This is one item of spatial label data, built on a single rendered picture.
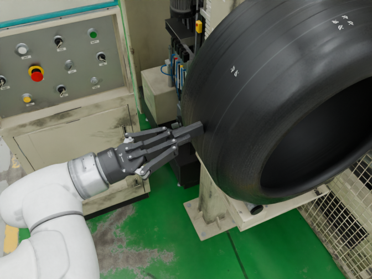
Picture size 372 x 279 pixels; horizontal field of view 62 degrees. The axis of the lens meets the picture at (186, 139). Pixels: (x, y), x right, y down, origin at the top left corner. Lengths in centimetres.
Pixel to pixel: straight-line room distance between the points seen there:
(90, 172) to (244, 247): 140
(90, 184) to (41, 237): 13
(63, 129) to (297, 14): 103
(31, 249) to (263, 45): 56
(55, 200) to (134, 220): 137
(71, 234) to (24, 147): 87
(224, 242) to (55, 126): 114
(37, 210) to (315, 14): 64
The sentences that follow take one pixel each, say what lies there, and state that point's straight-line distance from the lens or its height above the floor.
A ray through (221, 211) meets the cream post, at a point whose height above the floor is 13.
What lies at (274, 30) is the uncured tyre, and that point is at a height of 145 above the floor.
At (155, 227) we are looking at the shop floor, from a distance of 195.
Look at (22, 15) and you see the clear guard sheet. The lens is 114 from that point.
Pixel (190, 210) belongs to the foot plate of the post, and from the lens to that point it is 198.
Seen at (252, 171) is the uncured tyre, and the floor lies 120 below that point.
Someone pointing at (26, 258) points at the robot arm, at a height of 125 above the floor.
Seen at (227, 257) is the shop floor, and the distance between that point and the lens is 189.
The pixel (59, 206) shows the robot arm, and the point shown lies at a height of 124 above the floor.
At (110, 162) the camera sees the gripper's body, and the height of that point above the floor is 126.
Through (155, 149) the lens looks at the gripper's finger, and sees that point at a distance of 67.
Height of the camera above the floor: 177
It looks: 50 degrees down
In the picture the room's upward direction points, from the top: straight up
